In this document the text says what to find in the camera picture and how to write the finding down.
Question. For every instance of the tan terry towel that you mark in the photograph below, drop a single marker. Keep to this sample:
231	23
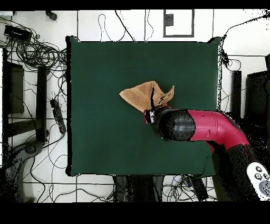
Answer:
139	95

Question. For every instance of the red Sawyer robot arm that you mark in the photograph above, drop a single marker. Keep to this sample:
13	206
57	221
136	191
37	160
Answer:
211	126

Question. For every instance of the dark flat panel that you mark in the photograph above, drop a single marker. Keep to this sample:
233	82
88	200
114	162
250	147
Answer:
15	88

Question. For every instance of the dark green table cloth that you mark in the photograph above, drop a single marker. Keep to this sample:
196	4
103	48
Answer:
105	137

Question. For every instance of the black adaptor box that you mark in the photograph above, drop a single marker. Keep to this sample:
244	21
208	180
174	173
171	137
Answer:
198	188

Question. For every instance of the black power strip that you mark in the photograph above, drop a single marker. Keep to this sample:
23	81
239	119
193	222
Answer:
58	115

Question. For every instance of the black upright bar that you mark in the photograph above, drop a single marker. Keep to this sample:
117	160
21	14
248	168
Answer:
41	101
236	93

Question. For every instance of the small dark grey block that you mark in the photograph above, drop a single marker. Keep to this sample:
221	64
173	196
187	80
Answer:
169	20

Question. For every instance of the dark speckled monitor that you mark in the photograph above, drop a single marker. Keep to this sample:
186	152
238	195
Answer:
257	93

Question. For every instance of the small black object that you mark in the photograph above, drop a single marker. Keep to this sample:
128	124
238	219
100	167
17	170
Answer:
52	15

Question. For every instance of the black rectangular box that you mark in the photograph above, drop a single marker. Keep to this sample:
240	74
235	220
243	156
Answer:
16	32

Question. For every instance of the black pedestal column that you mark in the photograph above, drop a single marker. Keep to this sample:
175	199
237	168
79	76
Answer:
145	188

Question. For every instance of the grey rectangular frame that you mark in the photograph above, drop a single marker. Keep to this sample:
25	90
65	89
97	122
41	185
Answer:
178	36

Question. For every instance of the dark grey pedestal leg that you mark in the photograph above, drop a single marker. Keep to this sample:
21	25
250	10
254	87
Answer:
31	148

